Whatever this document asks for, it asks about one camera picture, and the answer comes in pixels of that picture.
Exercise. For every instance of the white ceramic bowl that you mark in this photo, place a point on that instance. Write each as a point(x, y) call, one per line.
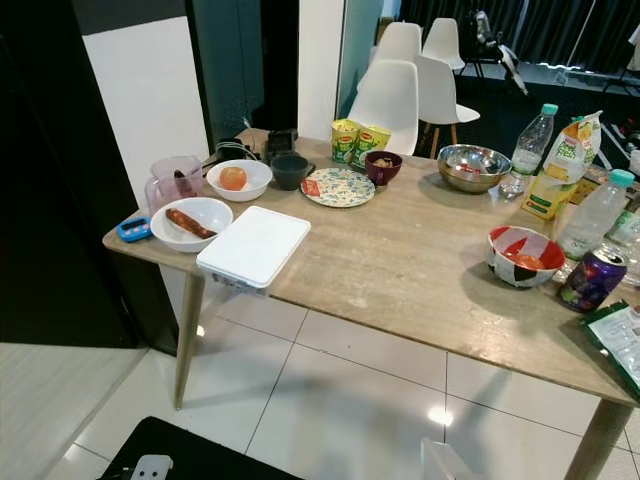
point(210, 212)
point(257, 180)

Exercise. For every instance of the green snack packet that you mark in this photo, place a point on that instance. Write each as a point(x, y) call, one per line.
point(622, 350)

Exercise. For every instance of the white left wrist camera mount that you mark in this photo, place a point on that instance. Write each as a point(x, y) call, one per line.
point(152, 470)

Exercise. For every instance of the red tomato piece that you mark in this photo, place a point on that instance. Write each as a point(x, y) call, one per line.
point(530, 262)

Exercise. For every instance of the dark teal bowl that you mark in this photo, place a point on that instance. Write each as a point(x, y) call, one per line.
point(291, 172)

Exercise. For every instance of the clear green-capped water bottle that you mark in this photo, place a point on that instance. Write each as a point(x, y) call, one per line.
point(532, 150)

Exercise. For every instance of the red food pieces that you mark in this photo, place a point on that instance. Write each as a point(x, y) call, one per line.
point(467, 171)

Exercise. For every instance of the brown food pieces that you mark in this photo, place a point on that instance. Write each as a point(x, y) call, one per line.
point(383, 162)

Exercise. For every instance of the small red sachet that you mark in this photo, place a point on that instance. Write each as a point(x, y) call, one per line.
point(311, 188)

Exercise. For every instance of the orange red tomato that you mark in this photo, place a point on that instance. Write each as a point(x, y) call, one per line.
point(233, 178)

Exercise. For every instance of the purple drink can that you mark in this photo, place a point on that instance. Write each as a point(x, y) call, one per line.
point(592, 282)

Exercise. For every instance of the red patterned bowl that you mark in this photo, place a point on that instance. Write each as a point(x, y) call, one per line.
point(510, 268)

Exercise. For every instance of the clear teal-capped plastic bottle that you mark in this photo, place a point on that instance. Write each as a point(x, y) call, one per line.
point(592, 220)

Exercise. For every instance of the blue digital timer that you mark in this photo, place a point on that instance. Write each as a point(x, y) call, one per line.
point(134, 229)

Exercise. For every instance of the black floor mat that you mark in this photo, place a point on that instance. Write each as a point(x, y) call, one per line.
point(220, 460)

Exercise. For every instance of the light wooden dining table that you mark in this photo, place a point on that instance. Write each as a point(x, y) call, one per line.
point(400, 260)

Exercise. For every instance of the white lidded storage container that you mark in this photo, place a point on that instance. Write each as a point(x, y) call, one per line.
point(253, 245)
point(442, 465)

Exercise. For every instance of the floral patterned plate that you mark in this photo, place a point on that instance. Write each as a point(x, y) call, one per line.
point(345, 188)

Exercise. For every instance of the yellow cooking oil pouch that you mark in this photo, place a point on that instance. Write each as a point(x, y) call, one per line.
point(555, 185)

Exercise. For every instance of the pink transparent measuring jug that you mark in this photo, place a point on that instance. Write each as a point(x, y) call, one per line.
point(168, 190)

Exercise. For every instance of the grilled brown sausage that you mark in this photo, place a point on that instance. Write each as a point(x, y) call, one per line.
point(190, 222)

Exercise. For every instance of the white plastic chair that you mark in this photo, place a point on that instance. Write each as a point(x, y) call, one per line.
point(390, 95)
point(400, 42)
point(435, 90)
point(443, 42)

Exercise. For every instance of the black charger device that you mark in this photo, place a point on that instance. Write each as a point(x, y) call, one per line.
point(280, 143)

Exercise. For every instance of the stainless steel bowl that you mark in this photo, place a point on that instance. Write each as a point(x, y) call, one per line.
point(473, 185)

